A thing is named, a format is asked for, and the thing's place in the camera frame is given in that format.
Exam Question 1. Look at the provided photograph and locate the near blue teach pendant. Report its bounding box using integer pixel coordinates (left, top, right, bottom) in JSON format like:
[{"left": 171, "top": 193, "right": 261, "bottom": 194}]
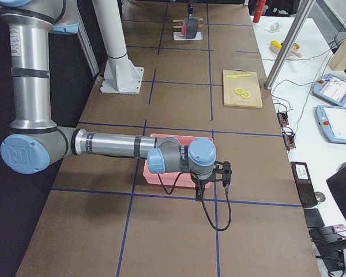
[{"left": 315, "top": 105, "right": 346, "bottom": 144}]

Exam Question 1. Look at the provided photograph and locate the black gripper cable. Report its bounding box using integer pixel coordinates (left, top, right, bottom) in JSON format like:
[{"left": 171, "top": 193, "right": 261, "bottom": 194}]
[{"left": 157, "top": 171, "right": 232, "bottom": 231}]

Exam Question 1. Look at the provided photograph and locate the beige dustpan with brush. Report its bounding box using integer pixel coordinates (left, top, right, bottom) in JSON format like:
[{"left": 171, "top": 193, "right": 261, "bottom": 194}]
[{"left": 270, "top": 40, "right": 303, "bottom": 61}]

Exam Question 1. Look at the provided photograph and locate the blue teach pendant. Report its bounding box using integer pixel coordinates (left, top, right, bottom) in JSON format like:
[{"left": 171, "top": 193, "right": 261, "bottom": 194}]
[
  {"left": 315, "top": 105, "right": 346, "bottom": 144},
  {"left": 312, "top": 73, "right": 346, "bottom": 106}
]

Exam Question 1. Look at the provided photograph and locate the left wooden rack rod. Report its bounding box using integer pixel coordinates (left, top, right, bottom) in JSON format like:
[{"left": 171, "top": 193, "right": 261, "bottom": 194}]
[{"left": 172, "top": 18, "right": 204, "bottom": 23}]

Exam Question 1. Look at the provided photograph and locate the black power box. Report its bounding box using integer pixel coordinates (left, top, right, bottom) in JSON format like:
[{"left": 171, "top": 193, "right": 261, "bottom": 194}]
[{"left": 290, "top": 162, "right": 318, "bottom": 208}]

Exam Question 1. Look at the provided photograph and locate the rear lemon slice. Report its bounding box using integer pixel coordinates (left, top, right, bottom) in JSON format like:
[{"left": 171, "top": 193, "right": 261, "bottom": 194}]
[{"left": 235, "top": 88, "right": 243, "bottom": 95}]

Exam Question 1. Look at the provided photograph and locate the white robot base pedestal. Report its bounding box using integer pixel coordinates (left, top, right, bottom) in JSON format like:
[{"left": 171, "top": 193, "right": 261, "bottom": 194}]
[{"left": 92, "top": 0, "right": 144, "bottom": 95}]

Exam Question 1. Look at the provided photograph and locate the grey and pink cloth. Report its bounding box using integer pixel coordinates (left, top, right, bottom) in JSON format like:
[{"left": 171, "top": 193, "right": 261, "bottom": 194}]
[{"left": 181, "top": 16, "right": 200, "bottom": 39}]

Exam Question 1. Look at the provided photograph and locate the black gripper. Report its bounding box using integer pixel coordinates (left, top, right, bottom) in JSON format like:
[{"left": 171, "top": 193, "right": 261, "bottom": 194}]
[
  {"left": 187, "top": 5, "right": 193, "bottom": 17},
  {"left": 190, "top": 161, "right": 232, "bottom": 201}
]

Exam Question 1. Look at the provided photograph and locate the right wooden rack rod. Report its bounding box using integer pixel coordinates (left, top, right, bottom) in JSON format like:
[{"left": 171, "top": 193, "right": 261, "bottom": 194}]
[{"left": 173, "top": 24, "right": 204, "bottom": 29}]

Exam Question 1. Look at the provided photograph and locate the pink plastic bin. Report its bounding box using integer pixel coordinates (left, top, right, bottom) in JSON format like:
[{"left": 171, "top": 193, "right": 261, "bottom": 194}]
[{"left": 142, "top": 133, "right": 215, "bottom": 189}]

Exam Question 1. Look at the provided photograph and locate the front lemon slice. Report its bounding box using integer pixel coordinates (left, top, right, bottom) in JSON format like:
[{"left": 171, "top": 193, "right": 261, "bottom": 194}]
[{"left": 240, "top": 91, "right": 250, "bottom": 99}]

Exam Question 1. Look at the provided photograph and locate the lemon slice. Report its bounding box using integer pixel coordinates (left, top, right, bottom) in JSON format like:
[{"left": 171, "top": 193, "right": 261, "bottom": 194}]
[
  {"left": 240, "top": 91, "right": 250, "bottom": 99},
  {"left": 235, "top": 88, "right": 243, "bottom": 95}
]

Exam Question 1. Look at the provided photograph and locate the bamboo cutting board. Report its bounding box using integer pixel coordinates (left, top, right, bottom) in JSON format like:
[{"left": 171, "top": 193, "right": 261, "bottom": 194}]
[{"left": 223, "top": 70, "right": 263, "bottom": 108}]

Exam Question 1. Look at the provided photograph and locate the far blue teach pendant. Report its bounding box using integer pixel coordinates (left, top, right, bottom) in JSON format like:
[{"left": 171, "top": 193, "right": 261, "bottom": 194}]
[{"left": 312, "top": 73, "right": 346, "bottom": 106}]

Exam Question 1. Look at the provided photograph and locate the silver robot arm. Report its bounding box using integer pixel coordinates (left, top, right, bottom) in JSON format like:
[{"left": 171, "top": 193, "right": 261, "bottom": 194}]
[
  {"left": 0, "top": 1, "right": 232, "bottom": 201},
  {"left": 186, "top": 0, "right": 194, "bottom": 18}
]

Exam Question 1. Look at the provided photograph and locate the wooden rack rod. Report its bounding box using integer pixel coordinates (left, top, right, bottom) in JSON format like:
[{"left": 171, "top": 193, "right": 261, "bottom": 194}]
[
  {"left": 172, "top": 18, "right": 204, "bottom": 23},
  {"left": 173, "top": 24, "right": 204, "bottom": 29}
]

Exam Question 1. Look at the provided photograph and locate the yellow plastic knife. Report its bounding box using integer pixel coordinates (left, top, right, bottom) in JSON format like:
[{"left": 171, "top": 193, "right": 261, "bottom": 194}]
[{"left": 226, "top": 74, "right": 251, "bottom": 78}]

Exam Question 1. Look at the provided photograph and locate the aluminium frame post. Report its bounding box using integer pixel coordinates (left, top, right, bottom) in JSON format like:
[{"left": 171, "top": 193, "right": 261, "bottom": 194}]
[{"left": 264, "top": 0, "right": 316, "bottom": 90}]

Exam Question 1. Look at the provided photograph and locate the red bottle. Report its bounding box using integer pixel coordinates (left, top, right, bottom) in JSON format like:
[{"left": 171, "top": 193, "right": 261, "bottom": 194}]
[{"left": 253, "top": 0, "right": 266, "bottom": 23}]

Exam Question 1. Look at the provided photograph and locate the white rectangular tray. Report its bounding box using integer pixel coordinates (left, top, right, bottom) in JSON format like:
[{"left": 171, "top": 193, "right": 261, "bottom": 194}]
[{"left": 172, "top": 31, "right": 204, "bottom": 41}]

